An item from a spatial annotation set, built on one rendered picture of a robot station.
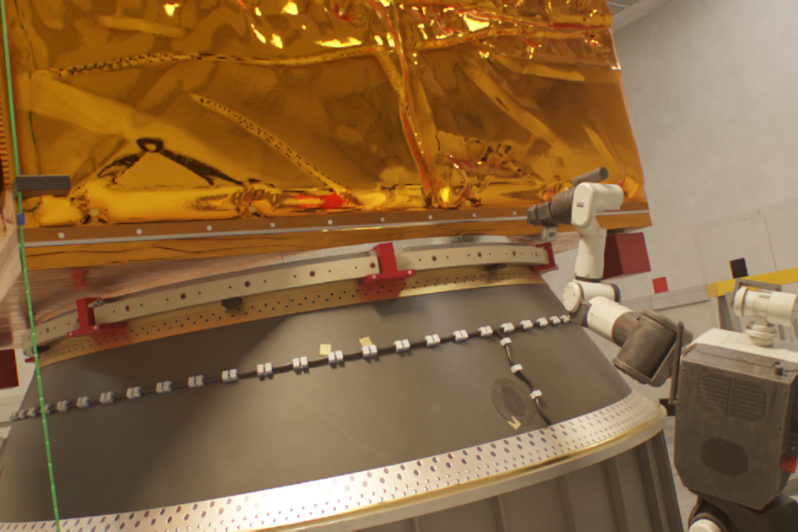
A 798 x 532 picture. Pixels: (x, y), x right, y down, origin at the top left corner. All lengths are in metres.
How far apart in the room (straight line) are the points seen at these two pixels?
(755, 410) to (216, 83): 1.33
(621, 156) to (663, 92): 7.86
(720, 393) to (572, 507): 0.48
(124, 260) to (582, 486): 1.15
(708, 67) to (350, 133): 8.42
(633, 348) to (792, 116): 7.94
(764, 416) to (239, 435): 1.06
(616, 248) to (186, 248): 1.46
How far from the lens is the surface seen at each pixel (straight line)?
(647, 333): 1.74
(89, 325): 2.06
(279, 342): 1.82
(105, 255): 1.72
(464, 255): 2.01
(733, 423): 1.58
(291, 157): 1.87
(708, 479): 1.68
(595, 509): 1.95
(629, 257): 2.67
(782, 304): 1.68
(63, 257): 1.70
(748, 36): 9.95
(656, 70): 10.58
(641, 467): 2.17
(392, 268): 1.87
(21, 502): 2.11
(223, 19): 1.95
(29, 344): 2.39
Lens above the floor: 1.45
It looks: 6 degrees up
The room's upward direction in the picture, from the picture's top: 10 degrees counter-clockwise
